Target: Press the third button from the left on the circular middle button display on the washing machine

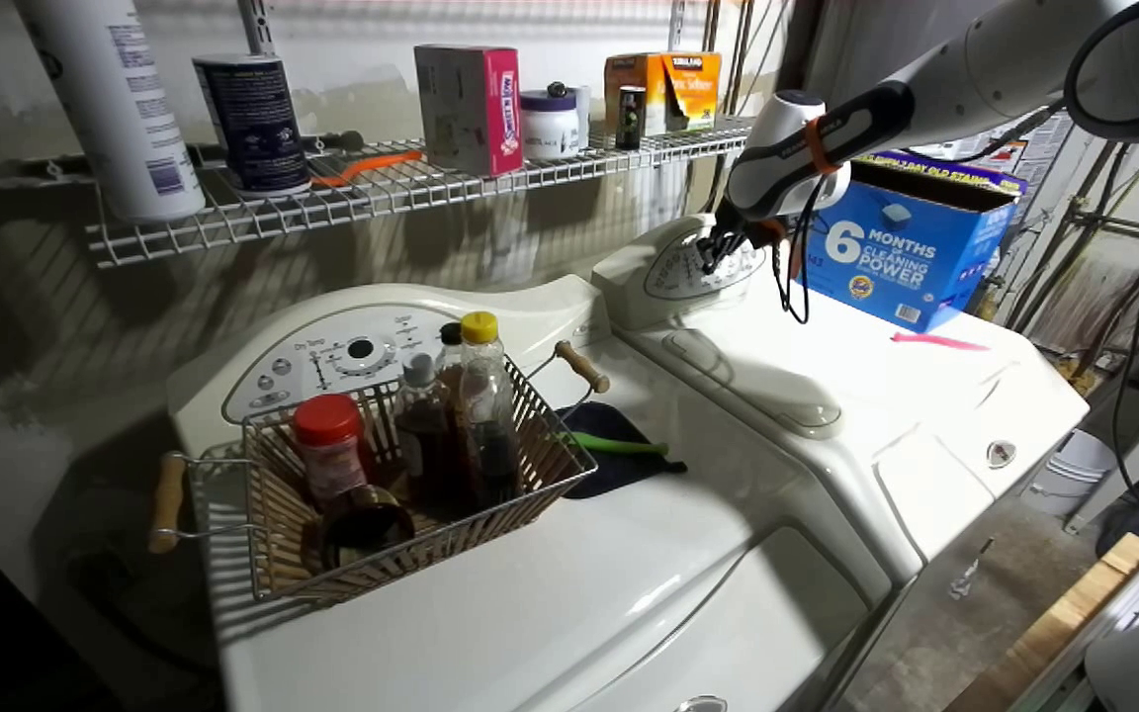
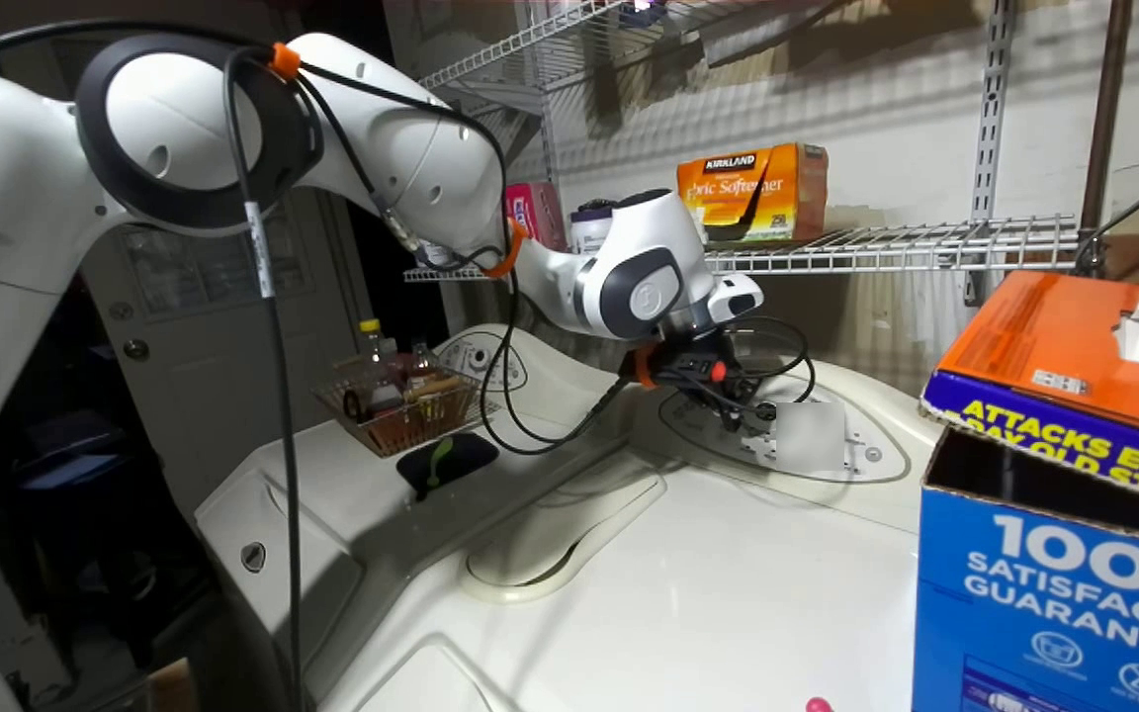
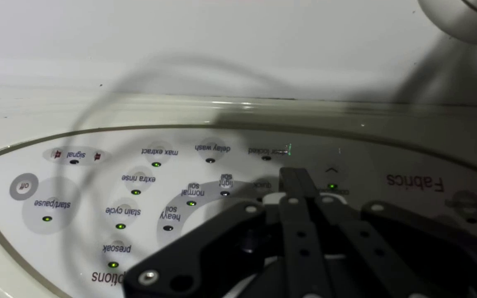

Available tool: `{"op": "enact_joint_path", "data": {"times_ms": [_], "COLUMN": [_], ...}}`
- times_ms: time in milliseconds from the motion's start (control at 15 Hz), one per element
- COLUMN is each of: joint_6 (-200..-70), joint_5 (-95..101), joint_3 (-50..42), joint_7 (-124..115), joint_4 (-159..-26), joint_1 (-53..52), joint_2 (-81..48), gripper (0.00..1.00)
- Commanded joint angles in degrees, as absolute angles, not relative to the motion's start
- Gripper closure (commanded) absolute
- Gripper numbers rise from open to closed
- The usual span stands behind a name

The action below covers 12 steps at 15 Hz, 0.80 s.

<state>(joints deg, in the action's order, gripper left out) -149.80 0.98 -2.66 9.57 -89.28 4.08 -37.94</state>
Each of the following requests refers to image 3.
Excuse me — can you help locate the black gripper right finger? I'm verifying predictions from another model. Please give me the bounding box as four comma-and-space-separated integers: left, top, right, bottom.
304, 175, 477, 298

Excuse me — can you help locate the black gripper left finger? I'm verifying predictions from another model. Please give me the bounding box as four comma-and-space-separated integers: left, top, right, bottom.
121, 167, 335, 298

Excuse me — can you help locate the white washing machine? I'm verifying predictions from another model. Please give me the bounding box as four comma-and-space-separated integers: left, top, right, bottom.
0, 0, 477, 298

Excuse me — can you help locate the grey round off button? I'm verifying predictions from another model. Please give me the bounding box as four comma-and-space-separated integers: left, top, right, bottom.
9, 170, 42, 201

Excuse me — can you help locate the white washer control panel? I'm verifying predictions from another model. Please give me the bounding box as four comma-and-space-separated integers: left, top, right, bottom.
0, 122, 477, 298

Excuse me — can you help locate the grey round control knob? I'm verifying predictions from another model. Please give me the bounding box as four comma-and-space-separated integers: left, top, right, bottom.
418, 0, 477, 47

